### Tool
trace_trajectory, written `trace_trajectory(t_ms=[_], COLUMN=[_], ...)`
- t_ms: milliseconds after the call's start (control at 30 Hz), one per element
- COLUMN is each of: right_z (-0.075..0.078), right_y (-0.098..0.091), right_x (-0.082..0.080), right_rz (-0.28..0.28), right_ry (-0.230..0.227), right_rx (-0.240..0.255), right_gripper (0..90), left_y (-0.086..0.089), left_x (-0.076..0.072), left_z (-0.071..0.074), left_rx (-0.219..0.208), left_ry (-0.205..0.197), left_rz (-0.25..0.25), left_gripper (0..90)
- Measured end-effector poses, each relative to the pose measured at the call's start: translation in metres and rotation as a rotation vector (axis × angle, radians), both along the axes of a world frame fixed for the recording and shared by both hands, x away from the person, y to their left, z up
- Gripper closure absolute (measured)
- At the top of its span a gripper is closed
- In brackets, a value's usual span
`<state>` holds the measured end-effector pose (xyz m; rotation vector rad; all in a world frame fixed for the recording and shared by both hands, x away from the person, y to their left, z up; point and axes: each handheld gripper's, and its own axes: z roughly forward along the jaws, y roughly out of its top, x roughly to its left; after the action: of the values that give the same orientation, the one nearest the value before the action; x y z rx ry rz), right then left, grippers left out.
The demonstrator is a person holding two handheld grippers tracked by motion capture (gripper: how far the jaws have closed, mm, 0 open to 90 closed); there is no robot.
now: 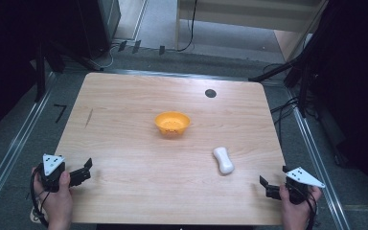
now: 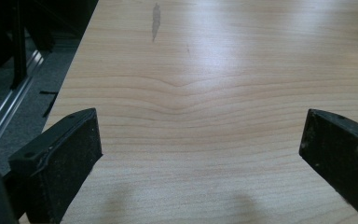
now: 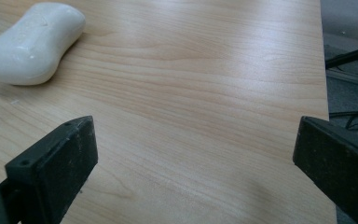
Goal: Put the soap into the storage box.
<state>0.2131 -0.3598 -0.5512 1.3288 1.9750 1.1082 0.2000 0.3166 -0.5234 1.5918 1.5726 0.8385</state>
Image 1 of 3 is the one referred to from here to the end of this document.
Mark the black tape corner mark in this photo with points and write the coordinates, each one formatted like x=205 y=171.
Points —
x=61 y=111

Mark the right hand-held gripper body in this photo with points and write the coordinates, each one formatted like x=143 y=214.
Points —
x=297 y=185

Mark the person's right hand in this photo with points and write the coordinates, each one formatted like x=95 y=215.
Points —
x=295 y=212

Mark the dark round table grommet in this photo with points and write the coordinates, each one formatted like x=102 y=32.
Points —
x=210 y=93

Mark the dark cabinet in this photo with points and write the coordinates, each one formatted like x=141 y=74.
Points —
x=100 y=25

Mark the person's left hand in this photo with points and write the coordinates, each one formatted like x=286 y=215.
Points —
x=57 y=204

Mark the white floor label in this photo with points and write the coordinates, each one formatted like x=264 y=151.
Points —
x=35 y=216

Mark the orange plastic bowl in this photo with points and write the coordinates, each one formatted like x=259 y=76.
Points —
x=172 y=122

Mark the beige shelf unit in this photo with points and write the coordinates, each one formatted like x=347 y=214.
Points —
x=246 y=16

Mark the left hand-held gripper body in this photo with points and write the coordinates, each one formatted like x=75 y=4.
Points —
x=55 y=174

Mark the black tape strip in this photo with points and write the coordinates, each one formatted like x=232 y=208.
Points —
x=122 y=46
x=161 y=50
x=136 y=46

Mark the white bone-shaped soap bar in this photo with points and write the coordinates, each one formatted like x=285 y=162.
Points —
x=223 y=159

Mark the black metal stand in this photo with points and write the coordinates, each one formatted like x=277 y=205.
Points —
x=40 y=73
x=303 y=80

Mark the metal floor rail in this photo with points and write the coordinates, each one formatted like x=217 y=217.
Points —
x=316 y=159
x=12 y=150

